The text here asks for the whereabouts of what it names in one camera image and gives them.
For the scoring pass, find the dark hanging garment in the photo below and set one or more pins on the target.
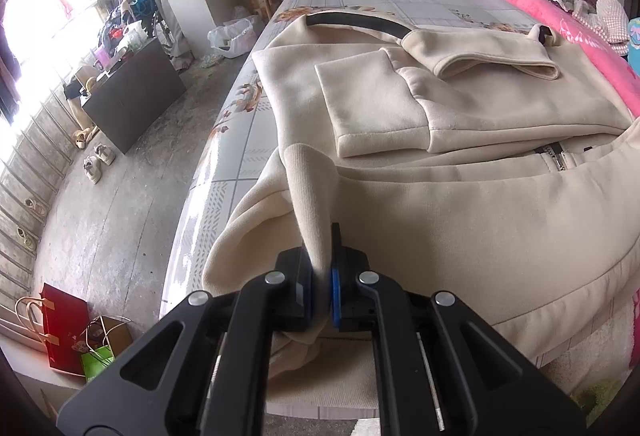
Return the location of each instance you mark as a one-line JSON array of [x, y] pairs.
[[7, 56]]

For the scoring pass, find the blue cartoon quilt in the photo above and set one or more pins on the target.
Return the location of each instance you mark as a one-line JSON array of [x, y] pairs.
[[635, 36]]

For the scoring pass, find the pile of clothes and bags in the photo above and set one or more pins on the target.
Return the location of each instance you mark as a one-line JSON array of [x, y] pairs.
[[120, 24]]

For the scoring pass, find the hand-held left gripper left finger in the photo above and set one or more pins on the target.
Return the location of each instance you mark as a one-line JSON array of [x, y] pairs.
[[295, 286]]

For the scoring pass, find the pair of beige slippers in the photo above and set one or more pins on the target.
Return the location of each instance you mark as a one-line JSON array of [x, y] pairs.
[[84, 137]]

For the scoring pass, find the green fuzzy sleeve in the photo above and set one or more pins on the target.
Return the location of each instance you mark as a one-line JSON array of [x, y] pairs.
[[597, 398]]

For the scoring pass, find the pink flower blanket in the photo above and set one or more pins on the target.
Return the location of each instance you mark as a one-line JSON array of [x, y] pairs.
[[605, 66]]

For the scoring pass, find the brown paper bag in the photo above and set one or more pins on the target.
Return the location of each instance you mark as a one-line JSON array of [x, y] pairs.
[[117, 338]]

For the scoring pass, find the red paper bag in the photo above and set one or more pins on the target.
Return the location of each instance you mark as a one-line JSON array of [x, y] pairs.
[[62, 331]]

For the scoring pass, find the beige shoe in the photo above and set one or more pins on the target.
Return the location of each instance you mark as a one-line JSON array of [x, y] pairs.
[[105, 154], [92, 169]]

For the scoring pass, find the metal window railing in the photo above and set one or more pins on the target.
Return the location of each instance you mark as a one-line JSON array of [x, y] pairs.
[[30, 156]]

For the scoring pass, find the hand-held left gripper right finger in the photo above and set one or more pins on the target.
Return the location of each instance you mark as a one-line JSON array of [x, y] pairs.
[[336, 301]]

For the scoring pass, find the green paper bag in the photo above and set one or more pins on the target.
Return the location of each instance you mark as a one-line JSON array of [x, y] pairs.
[[97, 363]]

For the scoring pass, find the pink checked cloth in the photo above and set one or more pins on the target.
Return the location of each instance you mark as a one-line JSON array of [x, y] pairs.
[[612, 16]]

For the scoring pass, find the cream zip jacket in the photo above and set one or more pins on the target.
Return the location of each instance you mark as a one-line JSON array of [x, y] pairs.
[[475, 226]]

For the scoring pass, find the beige hanging trousers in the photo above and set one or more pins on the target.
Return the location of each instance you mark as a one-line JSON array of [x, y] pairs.
[[180, 41]]

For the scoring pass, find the black cabinet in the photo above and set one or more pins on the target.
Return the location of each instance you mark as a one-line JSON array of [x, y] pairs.
[[135, 96]]

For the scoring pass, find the white plastic bag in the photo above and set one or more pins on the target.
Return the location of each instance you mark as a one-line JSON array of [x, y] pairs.
[[232, 36]]

